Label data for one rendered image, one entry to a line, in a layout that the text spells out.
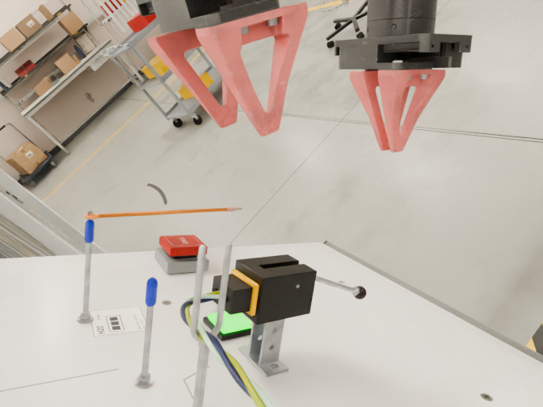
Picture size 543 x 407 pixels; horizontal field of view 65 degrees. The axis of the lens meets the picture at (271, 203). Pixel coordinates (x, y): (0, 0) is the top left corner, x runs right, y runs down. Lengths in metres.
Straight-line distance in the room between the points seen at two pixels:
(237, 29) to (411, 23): 0.18
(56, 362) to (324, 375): 0.22
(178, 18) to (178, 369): 0.27
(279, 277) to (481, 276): 1.39
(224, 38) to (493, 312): 1.46
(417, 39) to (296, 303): 0.23
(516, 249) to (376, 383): 1.37
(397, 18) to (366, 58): 0.04
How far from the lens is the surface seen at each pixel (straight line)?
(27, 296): 0.51
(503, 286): 1.66
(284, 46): 0.28
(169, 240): 0.57
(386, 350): 0.47
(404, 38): 0.37
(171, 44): 0.31
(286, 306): 0.36
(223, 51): 0.25
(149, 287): 0.33
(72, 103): 8.53
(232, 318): 0.44
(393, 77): 0.37
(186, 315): 0.28
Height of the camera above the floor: 1.37
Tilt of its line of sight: 32 degrees down
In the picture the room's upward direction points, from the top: 40 degrees counter-clockwise
